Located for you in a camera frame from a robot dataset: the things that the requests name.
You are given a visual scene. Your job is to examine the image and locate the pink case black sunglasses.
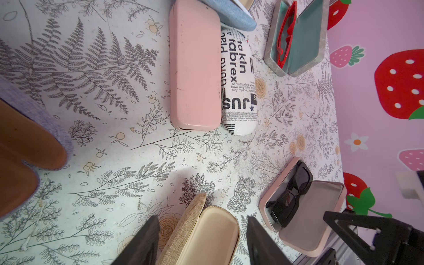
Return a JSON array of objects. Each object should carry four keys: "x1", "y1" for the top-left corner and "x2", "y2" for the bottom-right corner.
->
[{"x1": 259, "y1": 157, "x2": 347, "y2": 257}]

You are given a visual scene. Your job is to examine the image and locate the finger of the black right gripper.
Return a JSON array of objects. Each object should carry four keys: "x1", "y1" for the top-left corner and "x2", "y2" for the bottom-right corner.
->
[{"x1": 324, "y1": 212, "x2": 424, "y2": 265}]

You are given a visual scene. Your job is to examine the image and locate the newspaper print glasses case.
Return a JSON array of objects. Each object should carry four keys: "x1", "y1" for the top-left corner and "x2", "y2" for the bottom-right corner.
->
[{"x1": 221, "y1": 29, "x2": 258, "y2": 135}]

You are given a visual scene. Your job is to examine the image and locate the purple case brown lining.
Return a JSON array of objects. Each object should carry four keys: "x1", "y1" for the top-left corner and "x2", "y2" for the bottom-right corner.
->
[{"x1": 1, "y1": 77, "x2": 74, "y2": 219}]

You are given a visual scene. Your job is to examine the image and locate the grey case teal lining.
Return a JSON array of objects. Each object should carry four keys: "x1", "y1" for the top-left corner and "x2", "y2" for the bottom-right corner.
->
[{"x1": 264, "y1": 1, "x2": 329, "y2": 77}]

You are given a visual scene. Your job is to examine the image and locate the blue fabric glasses case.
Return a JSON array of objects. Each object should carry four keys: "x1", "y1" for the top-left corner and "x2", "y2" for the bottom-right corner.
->
[{"x1": 202, "y1": 0, "x2": 257, "y2": 32}]

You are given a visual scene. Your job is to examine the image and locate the red sunglasses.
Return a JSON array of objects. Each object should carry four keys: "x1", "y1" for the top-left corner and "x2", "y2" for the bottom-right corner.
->
[{"x1": 277, "y1": 1, "x2": 297, "y2": 68}]

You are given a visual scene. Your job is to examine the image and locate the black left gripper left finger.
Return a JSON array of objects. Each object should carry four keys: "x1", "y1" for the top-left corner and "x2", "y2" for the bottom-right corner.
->
[{"x1": 112, "y1": 215, "x2": 160, "y2": 265}]

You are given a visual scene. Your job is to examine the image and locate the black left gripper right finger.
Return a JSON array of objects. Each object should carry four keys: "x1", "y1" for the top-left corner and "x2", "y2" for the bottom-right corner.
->
[{"x1": 246, "y1": 216, "x2": 291, "y2": 265}]

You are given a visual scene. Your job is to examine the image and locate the pink glasses case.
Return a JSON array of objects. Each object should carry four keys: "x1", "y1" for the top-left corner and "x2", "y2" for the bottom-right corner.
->
[{"x1": 169, "y1": 1, "x2": 221, "y2": 131}]

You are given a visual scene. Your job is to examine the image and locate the tan woven glasses case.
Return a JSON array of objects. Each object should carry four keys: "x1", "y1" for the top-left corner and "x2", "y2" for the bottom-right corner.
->
[{"x1": 157, "y1": 193, "x2": 240, "y2": 265}]

